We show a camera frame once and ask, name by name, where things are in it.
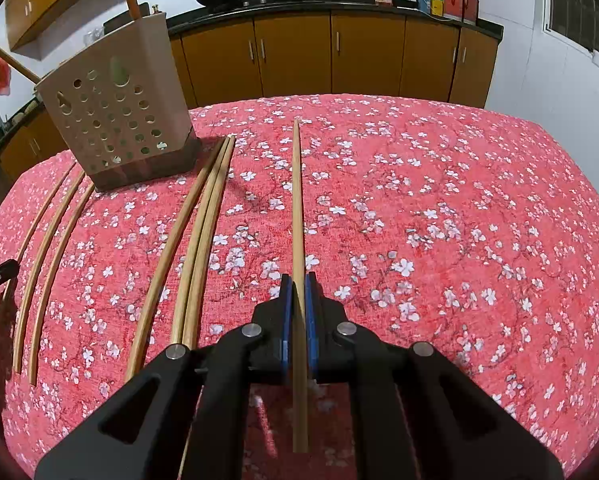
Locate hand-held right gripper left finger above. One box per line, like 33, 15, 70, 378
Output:
34, 274, 294, 480

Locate black kitchen countertop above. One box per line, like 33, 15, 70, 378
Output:
103, 0, 504, 38

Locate red floral tablecloth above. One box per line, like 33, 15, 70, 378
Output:
0, 94, 599, 480

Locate red gift boxes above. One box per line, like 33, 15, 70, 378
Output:
442, 0, 480, 23

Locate wooden side cabinet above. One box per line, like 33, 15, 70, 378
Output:
0, 105, 70, 206

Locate wooden base cabinets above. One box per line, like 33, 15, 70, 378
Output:
166, 10, 500, 110

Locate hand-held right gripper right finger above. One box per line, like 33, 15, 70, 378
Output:
304, 272, 565, 480

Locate beige perforated chopstick holder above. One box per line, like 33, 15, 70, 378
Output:
34, 10, 203, 192

